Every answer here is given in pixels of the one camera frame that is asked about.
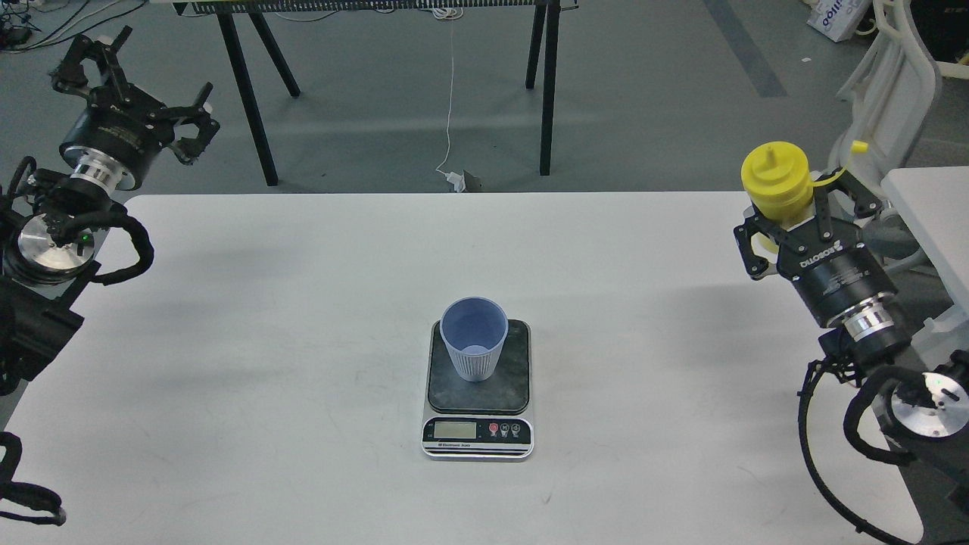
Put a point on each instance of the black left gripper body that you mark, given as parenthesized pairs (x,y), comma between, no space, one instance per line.
(113,150)

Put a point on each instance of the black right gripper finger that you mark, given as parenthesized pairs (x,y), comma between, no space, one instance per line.
(840,195)
(761,241)

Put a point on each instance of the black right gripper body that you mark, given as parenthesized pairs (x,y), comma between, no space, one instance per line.
(832,275)

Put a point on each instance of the yellow squeeze bottle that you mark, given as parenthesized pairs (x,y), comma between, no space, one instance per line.
(777,178)

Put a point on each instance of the blue ribbed plastic cup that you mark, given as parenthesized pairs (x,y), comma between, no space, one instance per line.
(474,331)

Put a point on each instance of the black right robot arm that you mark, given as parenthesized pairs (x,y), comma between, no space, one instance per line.
(914,419)

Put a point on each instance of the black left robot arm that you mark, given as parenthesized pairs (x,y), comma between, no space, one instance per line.
(63,231)

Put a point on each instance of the digital kitchen scale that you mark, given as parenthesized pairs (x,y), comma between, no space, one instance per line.
(490,420)

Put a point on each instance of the white office chair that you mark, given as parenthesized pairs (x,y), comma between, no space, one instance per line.
(891,92)

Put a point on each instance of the white printed bag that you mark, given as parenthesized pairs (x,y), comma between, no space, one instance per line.
(839,21)

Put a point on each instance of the white power adapter plug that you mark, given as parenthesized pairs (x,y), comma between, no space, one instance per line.
(456,181)

